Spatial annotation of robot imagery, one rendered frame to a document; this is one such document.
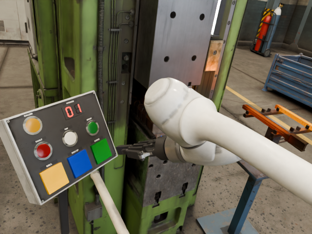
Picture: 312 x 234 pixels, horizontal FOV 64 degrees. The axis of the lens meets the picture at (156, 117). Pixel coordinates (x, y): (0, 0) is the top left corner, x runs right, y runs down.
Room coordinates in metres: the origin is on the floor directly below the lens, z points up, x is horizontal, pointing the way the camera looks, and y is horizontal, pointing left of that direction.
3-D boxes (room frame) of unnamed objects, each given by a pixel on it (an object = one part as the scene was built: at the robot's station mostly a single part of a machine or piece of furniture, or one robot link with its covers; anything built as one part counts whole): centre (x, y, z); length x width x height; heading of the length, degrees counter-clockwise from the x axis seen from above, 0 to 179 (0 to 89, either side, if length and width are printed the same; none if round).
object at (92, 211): (1.02, 0.29, 0.36); 0.09 x 0.07 x 0.12; 123
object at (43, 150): (0.61, 0.33, 1.09); 0.05 x 0.03 x 0.04; 123
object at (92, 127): (0.78, 0.23, 1.09); 0.05 x 0.03 x 0.04; 123
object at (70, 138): (0.70, 0.28, 1.09); 0.05 x 0.03 x 0.04; 123
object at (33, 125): (0.64, 0.37, 1.16); 0.05 x 0.03 x 0.04; 123
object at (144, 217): (1.33, 0.00, 0.23); 0.55 x 0.37 x 0.47; 33
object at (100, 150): (0.76, 0.19, 1.01); 0.07 x 0.05 x 0.07; 148
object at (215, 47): (1.40, -0.27, 1.27); 0.09 x 0.02 x 0.17; 123
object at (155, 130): (1.29, 0.04, 0.96); 0.42 x 0.20 x 0.09; 33
